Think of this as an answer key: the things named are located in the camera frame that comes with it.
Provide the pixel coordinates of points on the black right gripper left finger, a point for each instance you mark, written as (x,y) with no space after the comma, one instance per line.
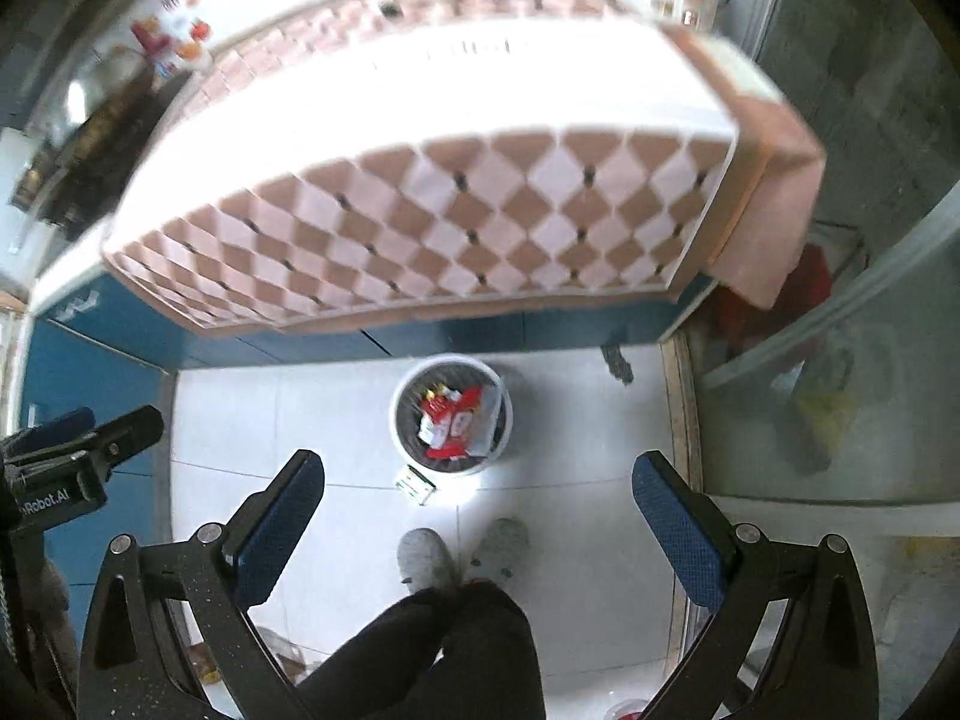
(134,663)

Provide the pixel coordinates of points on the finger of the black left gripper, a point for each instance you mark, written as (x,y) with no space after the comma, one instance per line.
(112,444)
(57,431)

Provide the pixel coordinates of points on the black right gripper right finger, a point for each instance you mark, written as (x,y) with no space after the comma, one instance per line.
(789,633)

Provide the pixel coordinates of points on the red snack wrapper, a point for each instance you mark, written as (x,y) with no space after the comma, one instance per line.
(449,414)

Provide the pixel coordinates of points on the white round trash bin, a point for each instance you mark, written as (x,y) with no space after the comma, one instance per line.
(491,428)

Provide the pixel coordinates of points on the black gas stove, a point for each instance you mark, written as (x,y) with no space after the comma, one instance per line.
(109,114)

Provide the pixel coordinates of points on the left grey slipper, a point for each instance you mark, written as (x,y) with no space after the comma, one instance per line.
(424,562)

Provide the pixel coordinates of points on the grey slipper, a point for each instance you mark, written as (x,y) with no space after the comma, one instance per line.
(424,562)
(501,552)

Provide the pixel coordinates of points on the glass sliding door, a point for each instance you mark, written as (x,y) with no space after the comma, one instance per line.
(849,393)

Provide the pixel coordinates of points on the small packet on floor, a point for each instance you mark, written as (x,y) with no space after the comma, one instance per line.
(415,485)

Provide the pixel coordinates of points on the person's black trouser legs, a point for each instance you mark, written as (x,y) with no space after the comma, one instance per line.
(432,655)

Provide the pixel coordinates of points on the right grey slipper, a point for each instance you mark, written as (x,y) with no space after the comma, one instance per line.
(501,552)

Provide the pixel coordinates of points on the fruit picture carton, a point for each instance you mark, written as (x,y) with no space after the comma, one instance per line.
(172,35)

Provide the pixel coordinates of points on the checkered pink table mat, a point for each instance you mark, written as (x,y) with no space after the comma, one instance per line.
(462,161)

